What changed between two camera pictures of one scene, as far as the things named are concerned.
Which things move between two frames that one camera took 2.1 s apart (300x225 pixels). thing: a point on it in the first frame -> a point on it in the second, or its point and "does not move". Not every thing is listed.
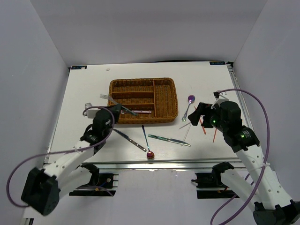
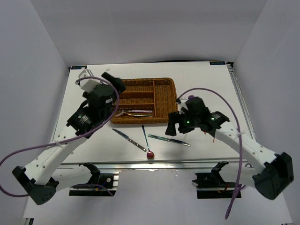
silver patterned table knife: [124, 136] does not move
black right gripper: [194, 117] -> [174, 118]
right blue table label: [217, 63] does not move
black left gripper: [116, 109] -> [117, 81]
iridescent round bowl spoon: [150, 155] does not move
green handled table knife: [169, 139] does not move
